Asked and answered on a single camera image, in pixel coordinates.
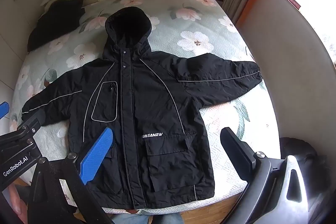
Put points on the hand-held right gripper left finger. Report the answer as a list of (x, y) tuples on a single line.
[(95, 158)]

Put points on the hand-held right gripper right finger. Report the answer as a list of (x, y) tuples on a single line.
[(237, 153)]

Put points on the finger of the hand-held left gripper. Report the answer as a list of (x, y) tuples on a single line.
[(3, 109), (32, 120)]

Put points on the black hooded jacket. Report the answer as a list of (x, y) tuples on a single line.
[(147, 98)]

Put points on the dark cloth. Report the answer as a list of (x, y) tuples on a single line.
[(296, 148)]

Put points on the person's legs in jeans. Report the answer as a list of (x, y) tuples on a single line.
[(136, 219)]

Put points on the black cloth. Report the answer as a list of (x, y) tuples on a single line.
[(55, 22)]

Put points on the floral quilted bedspread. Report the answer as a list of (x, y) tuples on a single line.
[(199, 37)]

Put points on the bright window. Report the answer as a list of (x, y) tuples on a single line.
[(312, 3)]

